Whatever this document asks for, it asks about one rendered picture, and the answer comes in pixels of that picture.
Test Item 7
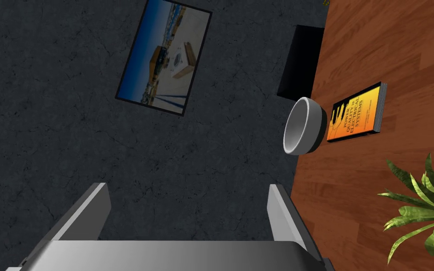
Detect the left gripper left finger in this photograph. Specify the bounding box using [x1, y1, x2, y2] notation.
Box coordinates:
[50, 182, 112, 241]

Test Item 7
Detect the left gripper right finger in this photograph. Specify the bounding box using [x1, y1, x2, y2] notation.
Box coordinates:
[266, 183, 317, 254]

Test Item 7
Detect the grey bowl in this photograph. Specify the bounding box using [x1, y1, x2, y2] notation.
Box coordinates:
[282, 96, 328, 156]

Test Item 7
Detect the orange and black book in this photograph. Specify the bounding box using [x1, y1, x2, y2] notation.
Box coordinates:
[326, 81, 388, 143]

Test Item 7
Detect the green leafy plant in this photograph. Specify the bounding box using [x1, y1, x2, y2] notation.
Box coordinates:
[377, 152, 434, 265]

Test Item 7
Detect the black box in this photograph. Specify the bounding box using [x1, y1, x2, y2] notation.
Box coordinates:
[277, 24, 325, 102]

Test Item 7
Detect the framed landscape picture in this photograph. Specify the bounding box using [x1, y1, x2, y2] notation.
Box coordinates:
[115, 0, 213, 117]

